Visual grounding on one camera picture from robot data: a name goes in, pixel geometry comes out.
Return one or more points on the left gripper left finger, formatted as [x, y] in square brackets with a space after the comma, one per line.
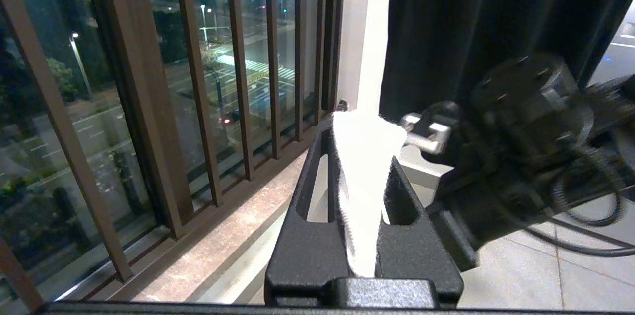
[307, 255]

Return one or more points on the speckled stone window sill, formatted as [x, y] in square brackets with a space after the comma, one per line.
[223, 245]

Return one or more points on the black hanging cloth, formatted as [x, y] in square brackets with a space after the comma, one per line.
[471, 22]

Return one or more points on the brown metal balcony railing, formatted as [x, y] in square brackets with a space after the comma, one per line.
[198, 82]

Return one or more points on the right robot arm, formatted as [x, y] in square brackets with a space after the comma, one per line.
[536, 92]

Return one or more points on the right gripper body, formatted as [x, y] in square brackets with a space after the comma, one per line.
[486, 191]

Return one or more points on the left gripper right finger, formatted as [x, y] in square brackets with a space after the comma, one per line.
[412, 255]

